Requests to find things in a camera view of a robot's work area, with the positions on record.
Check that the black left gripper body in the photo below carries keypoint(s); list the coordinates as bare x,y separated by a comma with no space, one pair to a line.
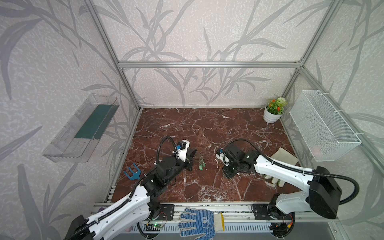
190,155

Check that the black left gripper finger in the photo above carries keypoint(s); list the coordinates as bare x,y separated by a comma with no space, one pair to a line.
189,165
191,153

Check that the metal keyring with green tags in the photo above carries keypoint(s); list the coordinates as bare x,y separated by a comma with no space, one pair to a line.
202,165

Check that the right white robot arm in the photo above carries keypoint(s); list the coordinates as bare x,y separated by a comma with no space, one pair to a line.
319,191

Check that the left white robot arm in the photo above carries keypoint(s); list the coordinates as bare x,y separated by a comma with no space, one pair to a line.
141,203

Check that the blue plastic fork tool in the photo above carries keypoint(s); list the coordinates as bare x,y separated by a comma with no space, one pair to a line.
133,173

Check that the beige sponge pad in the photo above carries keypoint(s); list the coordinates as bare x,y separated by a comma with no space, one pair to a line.
285,157

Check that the potted plant white pot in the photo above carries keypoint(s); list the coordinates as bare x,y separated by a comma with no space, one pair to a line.
274,110

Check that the blue white work glove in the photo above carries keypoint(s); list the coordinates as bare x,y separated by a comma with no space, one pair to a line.
201,224

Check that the green circuit board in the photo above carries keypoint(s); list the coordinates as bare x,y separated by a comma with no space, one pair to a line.
154,227

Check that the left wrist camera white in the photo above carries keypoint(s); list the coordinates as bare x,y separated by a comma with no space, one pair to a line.
181,150

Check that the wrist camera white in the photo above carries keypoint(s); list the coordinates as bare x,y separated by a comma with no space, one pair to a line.
220,155
181,150

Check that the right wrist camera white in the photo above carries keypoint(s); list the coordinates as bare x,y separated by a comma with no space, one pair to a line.
220,155

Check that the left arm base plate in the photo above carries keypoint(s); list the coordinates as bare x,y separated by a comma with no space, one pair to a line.
164,213

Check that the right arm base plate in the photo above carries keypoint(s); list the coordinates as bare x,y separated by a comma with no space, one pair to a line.
265,212

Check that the white wire mesh basket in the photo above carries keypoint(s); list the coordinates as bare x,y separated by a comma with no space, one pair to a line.
326,133

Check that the clear plastic wall shelf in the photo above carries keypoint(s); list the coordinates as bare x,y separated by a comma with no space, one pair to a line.
77,140

